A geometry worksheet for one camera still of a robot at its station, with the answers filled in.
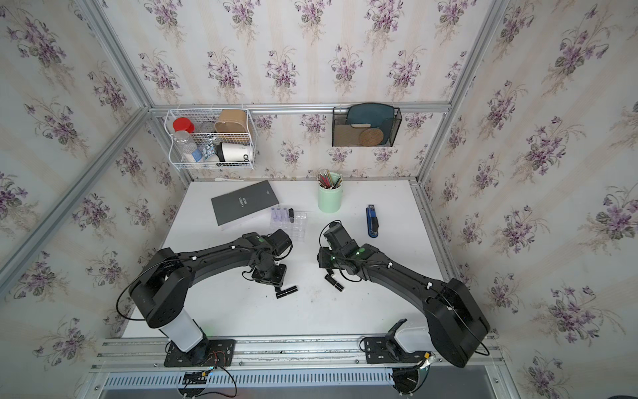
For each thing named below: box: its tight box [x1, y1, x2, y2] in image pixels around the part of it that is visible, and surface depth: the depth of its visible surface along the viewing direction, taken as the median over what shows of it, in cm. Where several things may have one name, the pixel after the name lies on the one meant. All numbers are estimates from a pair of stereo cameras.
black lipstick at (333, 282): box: [323, 274, 345, 292], surface depth 89 cm
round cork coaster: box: [358, 128, 384, 147], surface depth 100 cm
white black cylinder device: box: [215, 141, 253, 163], surface depth 95 cm
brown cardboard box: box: [214, 108, 249, 133], surface depth 92 cm
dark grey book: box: [211, 179, 280, 227], surface depth 110 cm
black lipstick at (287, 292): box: [275, 285, 299, 300], surface depth 86 cm
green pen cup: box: [318, 172, 344, 214], surface depth 104 cm
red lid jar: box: [172, 117, 196, 133], surface depth 94 cm
